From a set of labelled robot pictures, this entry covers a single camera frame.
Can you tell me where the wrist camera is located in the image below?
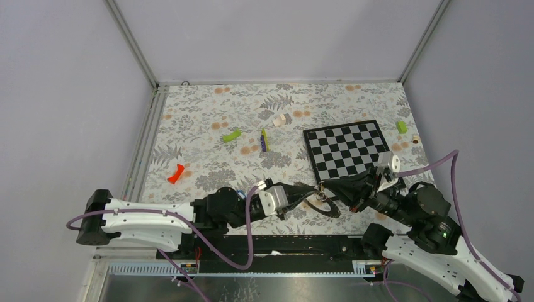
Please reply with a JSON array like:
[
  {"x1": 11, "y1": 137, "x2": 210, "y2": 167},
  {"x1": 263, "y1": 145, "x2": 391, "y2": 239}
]
[
  {"x1": 377, "y1": 151, "x2": 401, "y2": 184},
  {"x1": 256, "y1": 179, "x2": 288, "y2": 216}
]

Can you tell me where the cream toy block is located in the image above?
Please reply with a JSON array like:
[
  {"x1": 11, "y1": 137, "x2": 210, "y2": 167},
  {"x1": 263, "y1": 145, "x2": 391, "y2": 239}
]
[{"x1": 273, "y1": 114, "x2": 287, "y2": 127}]

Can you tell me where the small green block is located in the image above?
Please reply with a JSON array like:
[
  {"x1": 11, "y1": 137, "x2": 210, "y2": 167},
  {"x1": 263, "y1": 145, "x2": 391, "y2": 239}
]
[{"x1": 396, "y1": 120, "x2": 407, "y2": 135}]

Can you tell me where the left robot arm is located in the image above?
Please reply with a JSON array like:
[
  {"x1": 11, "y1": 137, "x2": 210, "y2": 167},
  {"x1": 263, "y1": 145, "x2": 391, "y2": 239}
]
[{"x1": 67, "y1": 182, "x2": 315, "y2": 259}]

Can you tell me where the floral table mat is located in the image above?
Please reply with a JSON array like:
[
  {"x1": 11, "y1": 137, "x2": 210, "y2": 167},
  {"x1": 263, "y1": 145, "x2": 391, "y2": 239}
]
[{"x1": 132, "y1": 82, "x2": 452, "y2": 237}]

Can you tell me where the black white chessboard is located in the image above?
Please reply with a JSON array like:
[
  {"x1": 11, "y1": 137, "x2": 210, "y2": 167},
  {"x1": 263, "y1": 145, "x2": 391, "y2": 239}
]
[{"x1": 303, "y1": 120, "x2": 390, "y2": 182}]

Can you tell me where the red curved block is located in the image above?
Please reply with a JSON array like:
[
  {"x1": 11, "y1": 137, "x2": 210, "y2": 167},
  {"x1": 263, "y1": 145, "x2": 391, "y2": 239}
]
[{"x1": 167, "y1": 164, "x2": 185, "y2": 184}]

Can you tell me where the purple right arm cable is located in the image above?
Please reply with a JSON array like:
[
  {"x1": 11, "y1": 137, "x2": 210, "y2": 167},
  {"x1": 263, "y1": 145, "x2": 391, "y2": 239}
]
[{"x1": 382, "y1": 150, "x2": 522, "y2": 302}]

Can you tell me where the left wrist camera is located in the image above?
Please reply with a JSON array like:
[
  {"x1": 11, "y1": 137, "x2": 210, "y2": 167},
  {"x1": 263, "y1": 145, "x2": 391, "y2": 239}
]
[{"x1": 256, "y1": 179, "x2": 288, "y2": 216}]

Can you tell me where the green curved block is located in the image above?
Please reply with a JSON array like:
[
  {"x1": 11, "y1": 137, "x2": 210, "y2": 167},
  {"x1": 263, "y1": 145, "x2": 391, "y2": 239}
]
[{"x1": 222, "y1": 128, "x2": 241, "y2": 143}]

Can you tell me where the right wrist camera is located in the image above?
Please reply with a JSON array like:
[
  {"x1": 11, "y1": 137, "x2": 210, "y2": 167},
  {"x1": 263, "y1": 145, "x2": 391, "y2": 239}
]
[{"x1": 377, "y1": 151, "x2": 401, "y2": 184}]

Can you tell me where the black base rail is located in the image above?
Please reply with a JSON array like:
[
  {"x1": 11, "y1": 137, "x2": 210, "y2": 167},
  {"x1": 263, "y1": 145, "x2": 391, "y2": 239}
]
[{"x1": 156, "y1": 235, "x2": 383, "y2": 274}]

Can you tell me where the blue key tag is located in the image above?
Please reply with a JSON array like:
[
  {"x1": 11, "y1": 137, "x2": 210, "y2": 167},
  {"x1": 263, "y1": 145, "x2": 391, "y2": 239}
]
[{"x1": 236, "y1": 190, "x2": 246, "y2": 200}]

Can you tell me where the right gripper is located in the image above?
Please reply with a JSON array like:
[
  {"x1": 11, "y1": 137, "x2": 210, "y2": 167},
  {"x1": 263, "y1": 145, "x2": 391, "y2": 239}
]
[{"x1": 321, "y1": 164, "x2": 417, "y2": 225}]

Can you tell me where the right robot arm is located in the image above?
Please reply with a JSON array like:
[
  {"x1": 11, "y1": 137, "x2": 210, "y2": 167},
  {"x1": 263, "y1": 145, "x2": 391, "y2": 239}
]
[{"x1": 321, "y1": 168, "x2": 525, "y2": 301}]

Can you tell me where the large silver keyring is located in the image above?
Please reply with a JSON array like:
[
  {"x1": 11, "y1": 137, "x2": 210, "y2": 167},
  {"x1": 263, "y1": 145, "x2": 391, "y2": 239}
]
[{"x1": 296, "y1": 182, "x2": 341, "y2": 218}]

